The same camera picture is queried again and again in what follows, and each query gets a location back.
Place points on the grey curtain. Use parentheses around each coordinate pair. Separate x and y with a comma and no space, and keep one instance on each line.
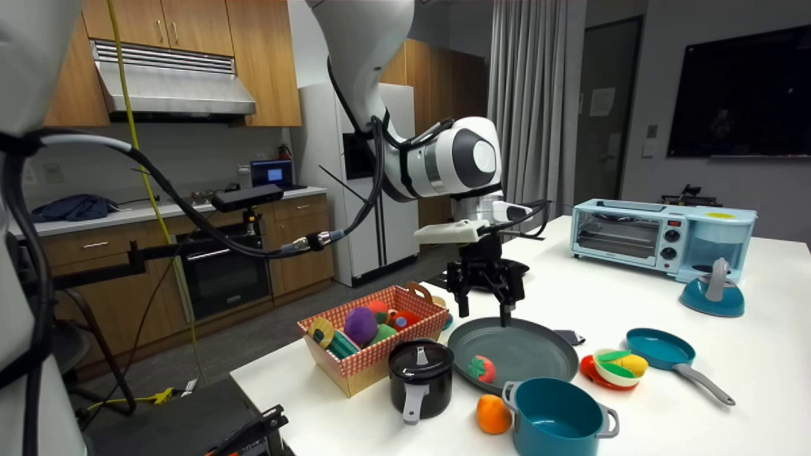
(537,93)

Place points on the purple plush toy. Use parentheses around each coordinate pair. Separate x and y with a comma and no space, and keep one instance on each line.
(360,324)

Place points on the colourful toy plate stack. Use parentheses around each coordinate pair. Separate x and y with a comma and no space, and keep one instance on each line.
(615,367)

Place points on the black pot with lid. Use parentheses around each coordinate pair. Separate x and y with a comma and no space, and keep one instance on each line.
(419,378)

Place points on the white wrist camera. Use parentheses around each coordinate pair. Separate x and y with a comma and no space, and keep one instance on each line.
(486,219)

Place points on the large grey frying pan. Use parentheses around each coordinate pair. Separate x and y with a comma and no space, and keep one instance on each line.
(518,351)

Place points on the teal pot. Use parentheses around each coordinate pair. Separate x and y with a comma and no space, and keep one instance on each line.
(556,419)

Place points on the light blue toaster oven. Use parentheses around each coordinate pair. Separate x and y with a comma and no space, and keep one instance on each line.
(681,240)

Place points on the black built-in oven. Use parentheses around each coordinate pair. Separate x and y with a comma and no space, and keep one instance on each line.
(218,280)

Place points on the red checkered cardboard basket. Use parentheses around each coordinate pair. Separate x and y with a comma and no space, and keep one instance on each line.
(415,315)

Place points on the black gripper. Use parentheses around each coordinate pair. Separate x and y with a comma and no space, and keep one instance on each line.
(482,266)

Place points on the wall television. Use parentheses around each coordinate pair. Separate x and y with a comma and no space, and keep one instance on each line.
(746,97)

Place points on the red toy tomato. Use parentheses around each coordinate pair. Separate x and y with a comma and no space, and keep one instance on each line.
(378,306)

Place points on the orange toy fruit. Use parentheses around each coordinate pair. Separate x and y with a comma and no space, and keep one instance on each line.
(493,416)

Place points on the black camera on stand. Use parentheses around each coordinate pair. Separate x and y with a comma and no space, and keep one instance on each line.
(244,200)

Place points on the range hood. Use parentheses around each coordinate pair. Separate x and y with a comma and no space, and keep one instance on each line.
(145,80)

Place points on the small teal frying pan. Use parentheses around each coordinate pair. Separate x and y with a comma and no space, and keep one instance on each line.
(667,351)

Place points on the small blue screen device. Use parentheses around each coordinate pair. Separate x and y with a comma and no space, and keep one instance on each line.
(272,173)

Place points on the blue cloth on counter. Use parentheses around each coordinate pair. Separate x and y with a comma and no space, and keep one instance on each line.
(75,207)

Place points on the white refrigerator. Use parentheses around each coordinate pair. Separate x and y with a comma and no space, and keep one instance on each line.
(339,159)

